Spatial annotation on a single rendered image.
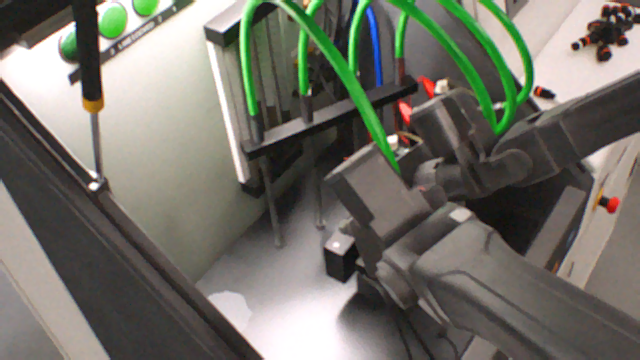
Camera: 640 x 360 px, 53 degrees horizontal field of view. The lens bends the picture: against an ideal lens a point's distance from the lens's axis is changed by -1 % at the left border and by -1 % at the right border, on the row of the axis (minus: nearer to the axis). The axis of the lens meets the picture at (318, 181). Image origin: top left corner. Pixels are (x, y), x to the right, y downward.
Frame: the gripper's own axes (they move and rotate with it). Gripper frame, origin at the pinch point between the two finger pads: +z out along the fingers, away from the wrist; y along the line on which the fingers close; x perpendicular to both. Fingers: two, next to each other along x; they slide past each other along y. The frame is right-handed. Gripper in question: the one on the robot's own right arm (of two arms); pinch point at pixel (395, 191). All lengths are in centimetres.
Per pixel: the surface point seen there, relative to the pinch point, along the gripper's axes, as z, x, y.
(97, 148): -13.8, 34.3, 23.6
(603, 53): 12, -63, -4
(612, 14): 16, -76, 1
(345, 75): -21.5, 10.3, 17.3
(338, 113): 16.3, -7.2, 13.1
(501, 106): -0.1, -24.1, 1.3
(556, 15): 22, -69, 6
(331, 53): -20.7, 9.9, 20.0
